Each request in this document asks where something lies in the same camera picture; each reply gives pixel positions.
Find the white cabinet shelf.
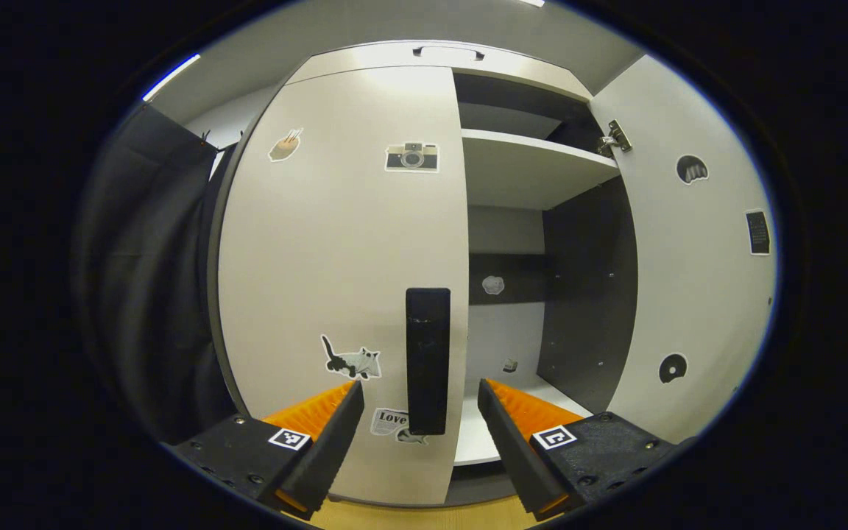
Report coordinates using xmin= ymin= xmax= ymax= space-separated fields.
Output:
xmin=461 ymin=129 xmax=621 ymax=211
xmin=453 ymin=375 xmax=594 ymax=466

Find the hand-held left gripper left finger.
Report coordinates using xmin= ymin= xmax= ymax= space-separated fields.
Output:
xmin=163 ymin=379 xmax=366 ymax=522

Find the beige double-door shoe cabinet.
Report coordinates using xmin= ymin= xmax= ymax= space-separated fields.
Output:
xmin=207 ymin=40 xmax=778 ymax=509

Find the black drawer handle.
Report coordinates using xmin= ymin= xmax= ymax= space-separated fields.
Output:
xmin=412 ymin=46 xmax=485 ymax=62

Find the black backdrop cloth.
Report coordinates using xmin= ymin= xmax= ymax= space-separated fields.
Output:
xmin=74 ymin=103 xmax=237 ymax=442

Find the beige cabinet door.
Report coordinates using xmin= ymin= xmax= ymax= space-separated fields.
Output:
xmin=590 ymin=55 xmax=778 ymax=445
xmin=216 ymin=65 xmax=470 ymax=507

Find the beige cabinet drawer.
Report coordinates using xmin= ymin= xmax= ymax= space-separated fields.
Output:
xmin=288 ymin=40 xmax=593 ymax=102

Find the metal door hinge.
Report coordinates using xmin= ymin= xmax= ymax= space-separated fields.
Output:
xmin=598 ymin=120 xmax=632 ymax=158

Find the small ceiling light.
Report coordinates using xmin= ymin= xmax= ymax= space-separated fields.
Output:
xmin=142 ymin=53 xmax=202 ymax=102

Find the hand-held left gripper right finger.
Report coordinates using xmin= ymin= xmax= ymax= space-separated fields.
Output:
xmin=477 ymin=378 xmax=679 ymax=522

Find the black door handle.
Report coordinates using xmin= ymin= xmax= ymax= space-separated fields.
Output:
xmin=405 ymin=287 xmax=452 ymax=437

